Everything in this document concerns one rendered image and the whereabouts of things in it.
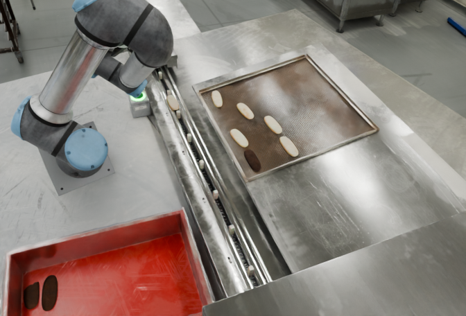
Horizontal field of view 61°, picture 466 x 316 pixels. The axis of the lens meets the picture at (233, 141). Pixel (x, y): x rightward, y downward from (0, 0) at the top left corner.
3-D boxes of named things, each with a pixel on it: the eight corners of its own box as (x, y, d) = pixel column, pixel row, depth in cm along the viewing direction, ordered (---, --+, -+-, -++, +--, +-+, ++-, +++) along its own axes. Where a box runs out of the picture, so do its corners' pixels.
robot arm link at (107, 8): (49, 165, 113) (148, 14, 88) (-2, 137, 109) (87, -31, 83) (66, 141, 123) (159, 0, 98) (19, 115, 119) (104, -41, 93)
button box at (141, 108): (130, 113, 165) (126, 91, 157) (148, 109, 167) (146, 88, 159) (134, 126, 159) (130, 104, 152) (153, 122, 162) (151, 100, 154)
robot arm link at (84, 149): (90, 179, 123) (96, 177, 111) (49, 156, 119) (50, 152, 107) (111, 146, 127) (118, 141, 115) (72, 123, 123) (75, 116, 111)
